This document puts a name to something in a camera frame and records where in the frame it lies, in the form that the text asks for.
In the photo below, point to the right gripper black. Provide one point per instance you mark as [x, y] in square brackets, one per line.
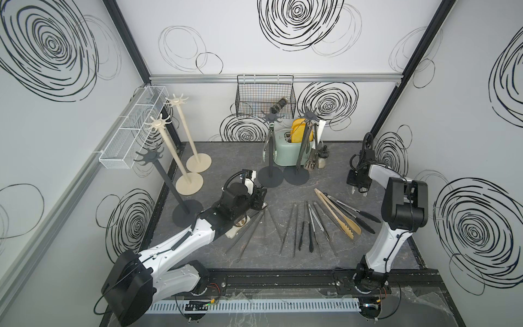
[349, 180]

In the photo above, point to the cream utensil rack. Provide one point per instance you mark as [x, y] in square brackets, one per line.
[198, 162]
[190, 182]

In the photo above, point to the black tweezer tongs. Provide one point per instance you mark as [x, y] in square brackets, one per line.
[306, 225]

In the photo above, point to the white wire wall basket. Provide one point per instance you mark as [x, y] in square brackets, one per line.
[133, 132]

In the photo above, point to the grey slotted cable duct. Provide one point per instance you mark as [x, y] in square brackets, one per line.
[294, 305]

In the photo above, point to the black tipped steel tongs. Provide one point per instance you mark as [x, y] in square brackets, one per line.
[355, 213]

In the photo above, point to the plain steel serving tongs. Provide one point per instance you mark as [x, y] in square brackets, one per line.
[304, 143]

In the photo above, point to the steel v-shaped tongs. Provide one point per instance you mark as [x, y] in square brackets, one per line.
[268, 215]

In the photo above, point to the white handled slim tongs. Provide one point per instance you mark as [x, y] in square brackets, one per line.
[316, 221]

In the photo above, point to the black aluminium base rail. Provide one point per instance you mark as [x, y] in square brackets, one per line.
[341, 280]

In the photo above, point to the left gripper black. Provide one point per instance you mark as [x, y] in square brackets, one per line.
[257, 199]

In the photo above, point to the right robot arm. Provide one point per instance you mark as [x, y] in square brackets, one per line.
[404, 210]

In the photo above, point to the grey utensil rack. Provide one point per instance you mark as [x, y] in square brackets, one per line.
[300, 175]
[270, 176]
[185, 213]

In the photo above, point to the slim steel tongs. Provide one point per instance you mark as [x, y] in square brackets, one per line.
[291, 224]

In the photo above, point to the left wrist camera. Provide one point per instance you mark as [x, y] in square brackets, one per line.
[249, 181]

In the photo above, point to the steel slotted tongs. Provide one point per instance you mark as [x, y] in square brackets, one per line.
[271, 138]

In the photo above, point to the dark bottle in basket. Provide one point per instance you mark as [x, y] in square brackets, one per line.
[278, 106]

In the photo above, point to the mint green toaster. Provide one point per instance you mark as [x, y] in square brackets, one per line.
[286, 152]

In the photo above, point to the glass sugar jar black lid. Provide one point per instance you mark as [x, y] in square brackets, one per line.
[323, 154]

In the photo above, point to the front cream utensil rack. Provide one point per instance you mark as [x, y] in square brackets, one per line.
[190, 182]

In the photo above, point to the beige plastic tongs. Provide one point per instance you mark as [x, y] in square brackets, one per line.
[347, 225]

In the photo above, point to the black wire wall basket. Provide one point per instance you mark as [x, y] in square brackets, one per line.
[255, 94]

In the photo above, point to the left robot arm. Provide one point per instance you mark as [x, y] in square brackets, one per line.
[138, 280]

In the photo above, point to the back cream utensil rack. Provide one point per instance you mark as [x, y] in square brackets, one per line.
[198, 162]

